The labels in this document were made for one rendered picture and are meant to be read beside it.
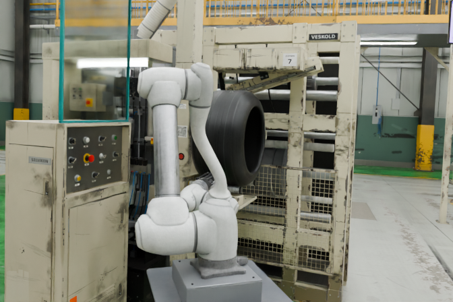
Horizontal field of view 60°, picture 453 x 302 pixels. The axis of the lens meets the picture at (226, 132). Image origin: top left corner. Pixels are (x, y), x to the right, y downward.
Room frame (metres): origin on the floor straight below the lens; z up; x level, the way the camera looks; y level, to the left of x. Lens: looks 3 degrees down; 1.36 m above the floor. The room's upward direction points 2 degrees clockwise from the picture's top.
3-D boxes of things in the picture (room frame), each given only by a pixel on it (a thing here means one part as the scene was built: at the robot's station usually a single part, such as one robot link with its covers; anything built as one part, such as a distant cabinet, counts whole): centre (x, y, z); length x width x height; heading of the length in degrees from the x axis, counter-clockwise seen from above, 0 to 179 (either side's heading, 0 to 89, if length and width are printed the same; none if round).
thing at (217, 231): (1.54, 0.03, 0.90); 0.18 x 0.16 x 0.22; 107
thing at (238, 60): (2.71, -0.21, 1.71); 0.61 x 0.25 x 0.15; 69
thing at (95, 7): (2.18, 0.72, 1.75); 0.55 x 0.02 x 0.95; 159
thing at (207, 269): (1.55, 0.00, 0.76); 0.22 x 0.18 x 0.06; 112
